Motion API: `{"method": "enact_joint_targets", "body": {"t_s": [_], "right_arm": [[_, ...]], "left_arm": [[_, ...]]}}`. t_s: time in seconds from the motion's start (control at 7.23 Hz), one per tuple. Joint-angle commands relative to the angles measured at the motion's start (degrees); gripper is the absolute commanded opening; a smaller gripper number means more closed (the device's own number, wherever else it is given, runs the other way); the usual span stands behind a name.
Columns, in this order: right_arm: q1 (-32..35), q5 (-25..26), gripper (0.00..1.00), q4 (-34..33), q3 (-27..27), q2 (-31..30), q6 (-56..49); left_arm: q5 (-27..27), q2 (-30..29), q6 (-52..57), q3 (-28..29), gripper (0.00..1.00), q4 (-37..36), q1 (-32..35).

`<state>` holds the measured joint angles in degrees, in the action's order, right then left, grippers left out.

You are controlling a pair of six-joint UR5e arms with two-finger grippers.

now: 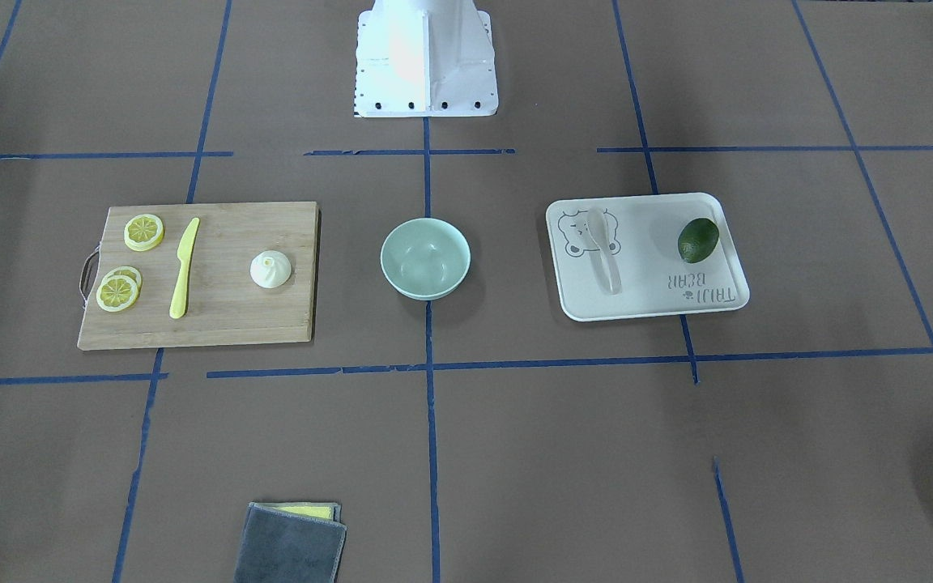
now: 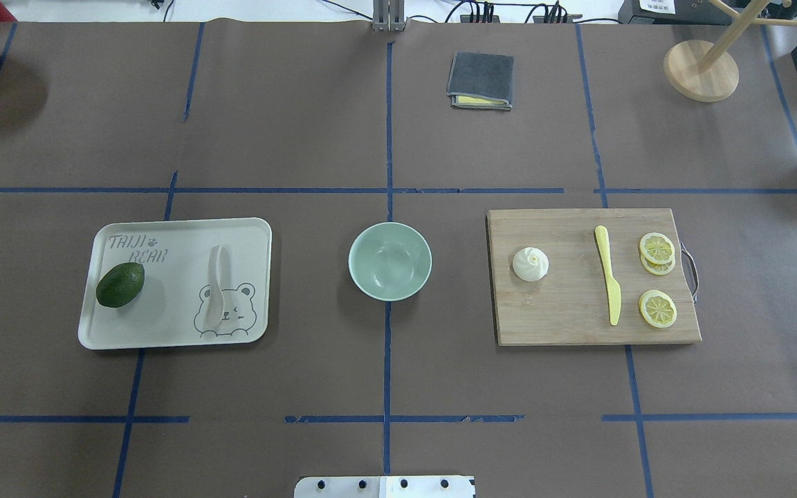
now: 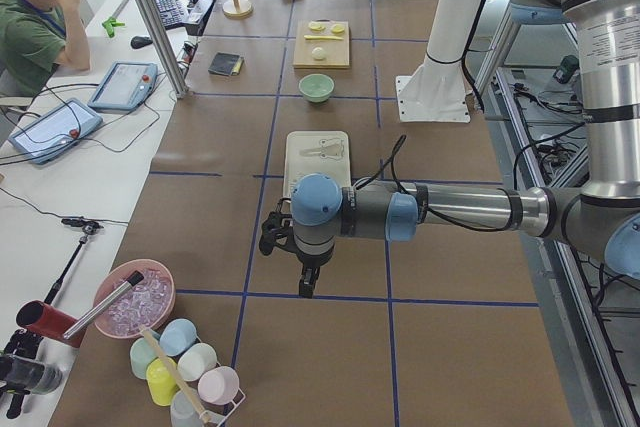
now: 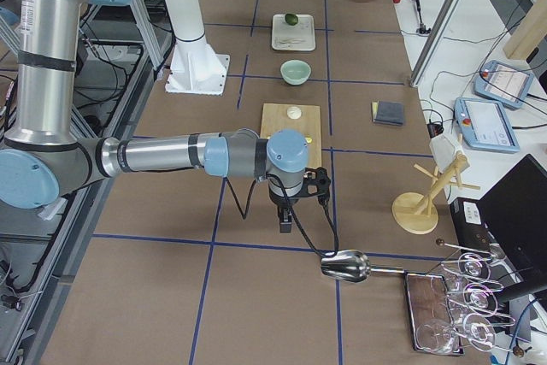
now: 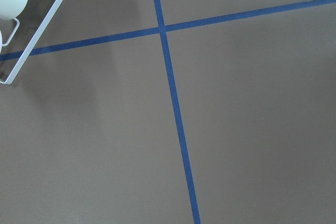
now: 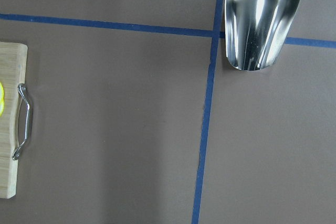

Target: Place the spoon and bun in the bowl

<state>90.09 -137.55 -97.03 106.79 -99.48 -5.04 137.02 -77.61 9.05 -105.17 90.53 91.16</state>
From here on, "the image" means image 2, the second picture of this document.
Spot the lemon slice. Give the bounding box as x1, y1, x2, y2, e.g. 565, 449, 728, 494
639, 289, 678, 329
639, 232, 676, 266

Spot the wooden mug tree stand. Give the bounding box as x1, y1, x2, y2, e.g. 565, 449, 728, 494
662, 1, 797, 103

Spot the lower lemon slice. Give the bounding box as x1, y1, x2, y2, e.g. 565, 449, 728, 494
639, 289, 678, 329

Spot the lemon slice underneath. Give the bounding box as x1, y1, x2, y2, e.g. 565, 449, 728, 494
640, 253, 676, 275

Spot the light green bowl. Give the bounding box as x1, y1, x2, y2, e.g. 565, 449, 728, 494
348, 223, 433, 302

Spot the yellow plastic knife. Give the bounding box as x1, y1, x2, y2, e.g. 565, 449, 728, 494
594, 225, 622, 326

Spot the bamboo cutting board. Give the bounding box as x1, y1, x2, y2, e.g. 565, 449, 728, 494
487, 208, 702, 346

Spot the black power strip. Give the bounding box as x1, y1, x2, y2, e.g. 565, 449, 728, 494
449, 9, 545, 24

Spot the white bear serving tray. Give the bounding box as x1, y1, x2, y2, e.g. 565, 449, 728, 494
77, 217, 272, 350

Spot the white ceramic spoon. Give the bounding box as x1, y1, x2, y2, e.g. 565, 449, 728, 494
205, 245, 225, 331

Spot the upper lemon slice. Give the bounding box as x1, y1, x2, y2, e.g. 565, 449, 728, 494
639, 232, 676, 266

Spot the grey aluminium post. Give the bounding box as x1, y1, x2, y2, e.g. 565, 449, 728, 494
372, 0, 407, 33

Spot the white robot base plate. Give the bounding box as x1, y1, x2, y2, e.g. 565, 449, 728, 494
293, 475, 477, 497

